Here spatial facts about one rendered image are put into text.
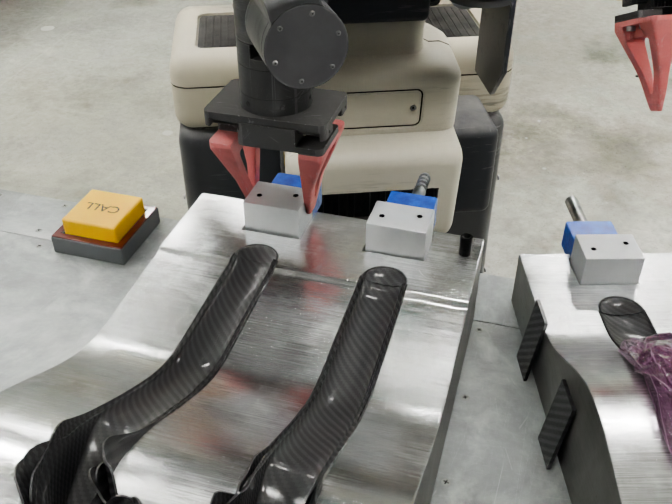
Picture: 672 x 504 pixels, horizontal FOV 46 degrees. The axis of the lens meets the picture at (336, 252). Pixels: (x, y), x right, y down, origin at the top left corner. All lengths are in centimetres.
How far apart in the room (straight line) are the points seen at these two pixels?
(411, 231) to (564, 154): 207
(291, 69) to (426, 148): 48
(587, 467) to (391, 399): 14
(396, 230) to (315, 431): 20
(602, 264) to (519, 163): 192
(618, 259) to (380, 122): 40
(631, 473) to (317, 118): 33
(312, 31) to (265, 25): 3
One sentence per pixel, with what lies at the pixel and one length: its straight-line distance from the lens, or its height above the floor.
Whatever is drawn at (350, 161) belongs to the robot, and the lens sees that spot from 97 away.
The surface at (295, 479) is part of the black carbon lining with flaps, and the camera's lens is 46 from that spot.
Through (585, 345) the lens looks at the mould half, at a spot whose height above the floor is 86.
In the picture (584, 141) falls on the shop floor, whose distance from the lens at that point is 279.
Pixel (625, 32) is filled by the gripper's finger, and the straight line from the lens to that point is 71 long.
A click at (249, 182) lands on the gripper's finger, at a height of 93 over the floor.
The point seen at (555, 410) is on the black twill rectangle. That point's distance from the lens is 61.
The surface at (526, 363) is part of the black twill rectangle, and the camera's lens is 68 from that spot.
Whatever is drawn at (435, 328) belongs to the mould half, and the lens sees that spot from 59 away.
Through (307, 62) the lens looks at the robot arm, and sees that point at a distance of 53.
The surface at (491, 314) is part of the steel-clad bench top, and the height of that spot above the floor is 80.
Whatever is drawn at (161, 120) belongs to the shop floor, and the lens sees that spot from 286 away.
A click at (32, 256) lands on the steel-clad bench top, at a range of 86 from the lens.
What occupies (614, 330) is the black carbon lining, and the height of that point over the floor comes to 85.
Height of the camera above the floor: 128
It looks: 37 degrees down
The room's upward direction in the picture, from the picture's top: straight up
